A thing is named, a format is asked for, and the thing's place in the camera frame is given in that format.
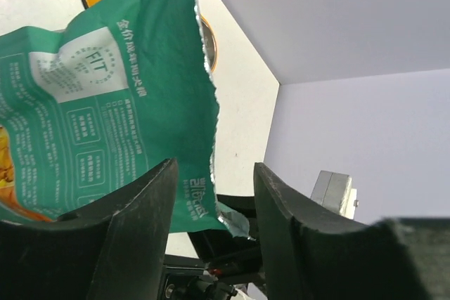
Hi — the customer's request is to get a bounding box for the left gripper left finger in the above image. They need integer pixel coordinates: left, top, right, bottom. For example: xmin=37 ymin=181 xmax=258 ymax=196
xmin=1 ymin=159 xmax=179 ymax=299

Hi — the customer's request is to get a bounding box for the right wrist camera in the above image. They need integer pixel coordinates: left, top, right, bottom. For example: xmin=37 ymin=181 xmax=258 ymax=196
xmin=311 ymin=171 xmax=359 ymax=219

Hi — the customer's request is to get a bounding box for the green pet food bag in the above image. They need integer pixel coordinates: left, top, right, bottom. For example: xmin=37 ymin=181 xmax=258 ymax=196
xmin=1 ymin=0 xmax=250 ymax=237

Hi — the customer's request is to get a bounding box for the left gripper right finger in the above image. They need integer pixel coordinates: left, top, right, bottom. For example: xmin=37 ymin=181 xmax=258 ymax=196
xmin=254 ymin=163 xmax=432 ymax=299

